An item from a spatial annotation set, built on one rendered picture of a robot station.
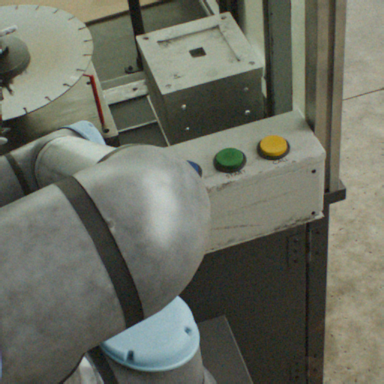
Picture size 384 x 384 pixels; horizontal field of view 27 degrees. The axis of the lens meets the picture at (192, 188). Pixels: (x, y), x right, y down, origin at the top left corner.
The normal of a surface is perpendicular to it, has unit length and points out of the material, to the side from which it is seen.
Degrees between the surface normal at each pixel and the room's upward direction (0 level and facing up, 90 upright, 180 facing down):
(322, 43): 90
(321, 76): 90
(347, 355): 0
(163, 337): 7
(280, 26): 90
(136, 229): 38
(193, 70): 0
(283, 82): 90
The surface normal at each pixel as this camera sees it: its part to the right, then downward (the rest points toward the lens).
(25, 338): 0.42, 0.27
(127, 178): 0.15, -0.77
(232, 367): -0.10, -0.69
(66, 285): 0.28, -0.08
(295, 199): 0.29, 0.67
